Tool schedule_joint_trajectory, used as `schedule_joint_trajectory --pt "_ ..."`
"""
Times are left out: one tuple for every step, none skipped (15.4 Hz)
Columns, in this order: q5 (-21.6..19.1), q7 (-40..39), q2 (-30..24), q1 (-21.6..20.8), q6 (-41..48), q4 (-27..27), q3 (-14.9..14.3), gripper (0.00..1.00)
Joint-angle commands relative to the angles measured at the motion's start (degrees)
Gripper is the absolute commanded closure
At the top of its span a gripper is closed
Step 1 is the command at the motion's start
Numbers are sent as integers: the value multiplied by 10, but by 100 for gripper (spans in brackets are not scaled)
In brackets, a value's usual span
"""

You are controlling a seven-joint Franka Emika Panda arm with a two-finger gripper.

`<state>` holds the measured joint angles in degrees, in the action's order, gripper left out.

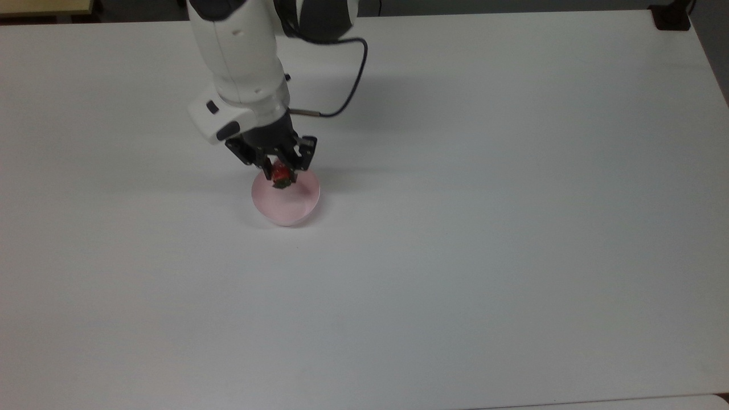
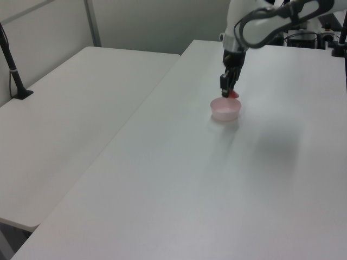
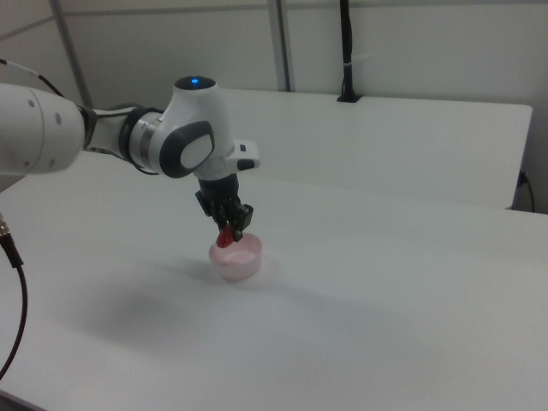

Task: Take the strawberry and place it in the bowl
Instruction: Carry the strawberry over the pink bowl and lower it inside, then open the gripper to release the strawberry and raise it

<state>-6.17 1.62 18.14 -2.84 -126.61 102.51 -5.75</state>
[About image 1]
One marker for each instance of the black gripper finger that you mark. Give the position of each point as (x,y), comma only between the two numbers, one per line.
(245,155)
(306,151)

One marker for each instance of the red toy strawberry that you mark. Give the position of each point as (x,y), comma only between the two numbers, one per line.
(280,172)

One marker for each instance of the yellowish wooden board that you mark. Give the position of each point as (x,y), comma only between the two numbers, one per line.
(45,5)

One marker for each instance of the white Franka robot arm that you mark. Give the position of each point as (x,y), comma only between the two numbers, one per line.
(239,57)

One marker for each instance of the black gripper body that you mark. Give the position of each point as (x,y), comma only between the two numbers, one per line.
(270,136)

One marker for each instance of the pink plastic bowl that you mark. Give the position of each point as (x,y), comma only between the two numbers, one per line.
(285,208)

